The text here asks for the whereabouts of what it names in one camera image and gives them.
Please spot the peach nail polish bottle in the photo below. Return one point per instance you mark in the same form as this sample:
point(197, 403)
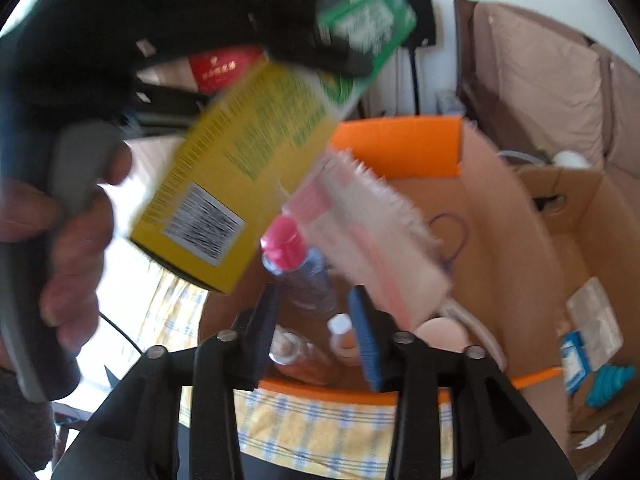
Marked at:
point(342, 332)

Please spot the white round object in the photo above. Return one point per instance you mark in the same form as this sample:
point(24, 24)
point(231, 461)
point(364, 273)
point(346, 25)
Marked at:
point(570, 160)

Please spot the pink cap clear bottle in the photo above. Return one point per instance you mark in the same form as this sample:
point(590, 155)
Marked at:
point(285, 245)

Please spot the yellow blue checked tablecloth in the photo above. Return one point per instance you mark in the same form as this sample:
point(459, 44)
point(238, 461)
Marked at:
point(310, 430)

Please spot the pink white cloth package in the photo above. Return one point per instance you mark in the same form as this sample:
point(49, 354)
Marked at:
point(380, 250)

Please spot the orange cardboard box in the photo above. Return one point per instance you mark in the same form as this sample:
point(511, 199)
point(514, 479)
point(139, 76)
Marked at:
point(490, 240)

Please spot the brown cardboard box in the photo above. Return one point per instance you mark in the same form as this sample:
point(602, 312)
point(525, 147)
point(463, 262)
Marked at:
point(590, 240)

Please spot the black speaker stand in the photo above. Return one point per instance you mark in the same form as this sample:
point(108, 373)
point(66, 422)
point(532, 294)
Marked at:
point(414, 80)

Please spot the white grey printed box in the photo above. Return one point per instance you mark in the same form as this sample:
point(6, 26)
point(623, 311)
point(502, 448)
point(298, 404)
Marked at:
point(447, 102)

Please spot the medium beige cushion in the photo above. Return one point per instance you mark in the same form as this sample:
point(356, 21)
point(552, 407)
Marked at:
point(625, 110)

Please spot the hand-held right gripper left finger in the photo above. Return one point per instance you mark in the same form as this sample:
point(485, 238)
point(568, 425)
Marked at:
point(262, 355)

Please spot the teal folding funnel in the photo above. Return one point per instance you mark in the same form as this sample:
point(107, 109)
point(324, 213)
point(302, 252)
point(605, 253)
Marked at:
point(610, 385)

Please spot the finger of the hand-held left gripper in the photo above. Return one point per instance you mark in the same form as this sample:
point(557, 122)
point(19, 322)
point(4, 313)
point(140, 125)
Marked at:
point(345, 55)

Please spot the large beige cushion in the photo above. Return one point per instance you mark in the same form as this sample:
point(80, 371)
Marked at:
point(540, 85)

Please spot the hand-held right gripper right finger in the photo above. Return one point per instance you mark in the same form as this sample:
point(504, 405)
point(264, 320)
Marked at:
point(367, 350)

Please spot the brown wooden sofa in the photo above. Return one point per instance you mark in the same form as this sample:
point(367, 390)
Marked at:
point(467, 60)

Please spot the clear plastic bag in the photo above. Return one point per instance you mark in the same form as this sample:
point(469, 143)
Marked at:
point(595, 310)

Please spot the white round jar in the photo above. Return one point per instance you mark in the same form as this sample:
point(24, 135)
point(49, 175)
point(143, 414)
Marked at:
point(440, 337)

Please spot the red gift bag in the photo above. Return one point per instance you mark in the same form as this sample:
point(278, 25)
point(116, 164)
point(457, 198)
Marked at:
point(220, 70)

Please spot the person's left hand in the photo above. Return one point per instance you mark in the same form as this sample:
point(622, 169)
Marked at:
point(85, 260)

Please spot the blue white packet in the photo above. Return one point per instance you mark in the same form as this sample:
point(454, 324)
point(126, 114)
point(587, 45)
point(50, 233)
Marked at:
point(575, 360)

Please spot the small clear spray bottle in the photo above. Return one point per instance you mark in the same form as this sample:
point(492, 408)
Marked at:
point(300, 355)

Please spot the green yellow carton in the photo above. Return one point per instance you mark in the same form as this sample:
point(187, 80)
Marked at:
point(240, 160)

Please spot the person's left forearm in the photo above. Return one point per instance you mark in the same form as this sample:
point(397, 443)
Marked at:
point(25, 420)

